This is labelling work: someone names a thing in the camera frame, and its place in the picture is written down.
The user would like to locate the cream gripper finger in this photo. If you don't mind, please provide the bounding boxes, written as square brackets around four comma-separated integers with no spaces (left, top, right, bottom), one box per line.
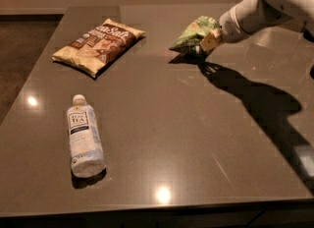
[200,28,223,52]

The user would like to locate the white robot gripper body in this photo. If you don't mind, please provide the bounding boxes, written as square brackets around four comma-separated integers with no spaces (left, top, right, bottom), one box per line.
[219,0,290,43]

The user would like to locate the green jalapeno chip bag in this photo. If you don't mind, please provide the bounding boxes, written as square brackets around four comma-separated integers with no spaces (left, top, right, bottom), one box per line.
[171,16,220,56]

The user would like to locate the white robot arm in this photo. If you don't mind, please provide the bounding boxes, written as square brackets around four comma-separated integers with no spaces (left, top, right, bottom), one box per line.
[200,0,314,52]

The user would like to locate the brown sea salt chip bag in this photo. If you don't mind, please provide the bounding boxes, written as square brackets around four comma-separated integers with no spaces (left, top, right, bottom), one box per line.
[52,19,145,78]

